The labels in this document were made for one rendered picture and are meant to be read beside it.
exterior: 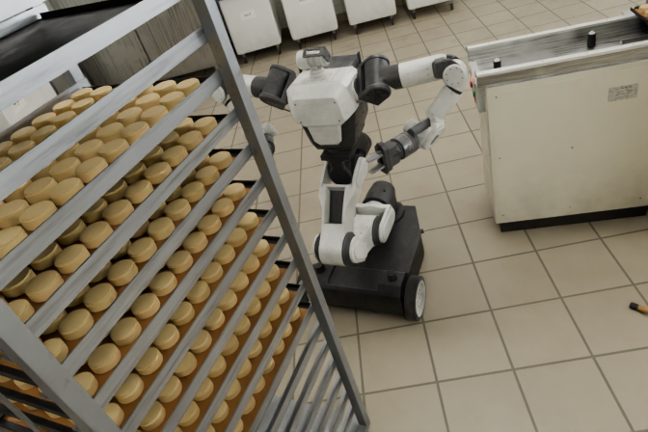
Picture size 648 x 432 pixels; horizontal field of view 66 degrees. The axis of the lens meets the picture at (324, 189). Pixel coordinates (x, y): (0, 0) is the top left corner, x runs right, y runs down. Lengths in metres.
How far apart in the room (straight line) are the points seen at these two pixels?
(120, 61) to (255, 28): 1.47
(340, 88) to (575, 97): 1.00
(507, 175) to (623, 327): 0.77
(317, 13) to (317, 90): 3.77
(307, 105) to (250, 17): 3.82
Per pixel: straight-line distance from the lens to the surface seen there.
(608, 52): 2.31
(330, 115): 1.90
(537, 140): 2.40
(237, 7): 5.67
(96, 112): 0.84
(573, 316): 2.38
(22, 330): 0.75
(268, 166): 1.15
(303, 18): 5.65
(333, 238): 2.05
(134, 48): 5.79
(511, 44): 2.50
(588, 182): 2.60
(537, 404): 2.14
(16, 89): 0.77
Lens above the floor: 1.84
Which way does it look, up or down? 34 degrees down
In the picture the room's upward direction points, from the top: 17 degrees counter-clockwise
